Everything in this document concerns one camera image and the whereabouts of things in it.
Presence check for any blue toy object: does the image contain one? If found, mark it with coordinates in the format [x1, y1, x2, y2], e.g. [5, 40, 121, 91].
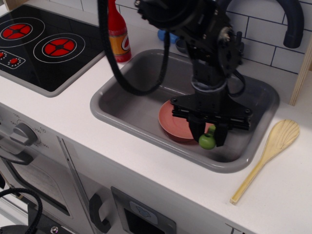
[157, 29, 178, 44]

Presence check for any grey dishwasher panel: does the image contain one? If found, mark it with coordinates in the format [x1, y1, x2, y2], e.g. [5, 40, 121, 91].
[111, 187, 177, 234]

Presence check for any grey oven knob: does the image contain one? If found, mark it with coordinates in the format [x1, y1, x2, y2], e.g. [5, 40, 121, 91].
[10, 123, 38, 146]

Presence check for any red toy ketchup bottle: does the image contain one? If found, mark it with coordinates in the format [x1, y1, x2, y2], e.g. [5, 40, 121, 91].
[108, 0, 132, 62]

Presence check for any wooden shelf side panel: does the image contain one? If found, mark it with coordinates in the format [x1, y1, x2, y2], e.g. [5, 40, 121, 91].
[289, 38, 312, 106]

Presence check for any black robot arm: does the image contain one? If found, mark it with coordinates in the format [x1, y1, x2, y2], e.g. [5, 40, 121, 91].
[135, 0, 252, 147]

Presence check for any pink round plate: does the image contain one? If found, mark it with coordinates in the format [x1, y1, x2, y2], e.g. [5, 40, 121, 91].
[158, 99, 215, 144]

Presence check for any dark grey toy faucet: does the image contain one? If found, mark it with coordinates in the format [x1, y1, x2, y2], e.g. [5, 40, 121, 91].
[218, 0, 305, 50]

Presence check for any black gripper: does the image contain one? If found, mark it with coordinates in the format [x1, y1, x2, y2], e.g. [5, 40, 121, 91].
[170, 94, 252, 147]

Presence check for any dark grey cabinet handle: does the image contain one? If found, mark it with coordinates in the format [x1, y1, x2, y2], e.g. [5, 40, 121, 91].
[89, 194, 111, 234]

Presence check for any green handled black spatula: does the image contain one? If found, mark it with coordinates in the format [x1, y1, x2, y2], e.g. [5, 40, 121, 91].
[198, 125, 216, 150]

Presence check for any wooden spoon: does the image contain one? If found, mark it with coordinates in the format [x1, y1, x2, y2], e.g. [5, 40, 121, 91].
[230, 119, 300, 205]

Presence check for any black braided cable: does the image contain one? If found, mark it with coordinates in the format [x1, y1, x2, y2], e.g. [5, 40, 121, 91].
[97, 0, 171, 96]

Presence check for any toy oven door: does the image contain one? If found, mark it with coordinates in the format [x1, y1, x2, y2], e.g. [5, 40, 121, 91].
[0, 136, 74, 218]

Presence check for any black toy stove top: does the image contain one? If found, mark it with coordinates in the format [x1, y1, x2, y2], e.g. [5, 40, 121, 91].
[0, 4, 104, 98]

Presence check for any grey toy sink basin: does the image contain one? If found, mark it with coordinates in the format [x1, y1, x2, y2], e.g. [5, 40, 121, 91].
[90, 53, 280, 173]

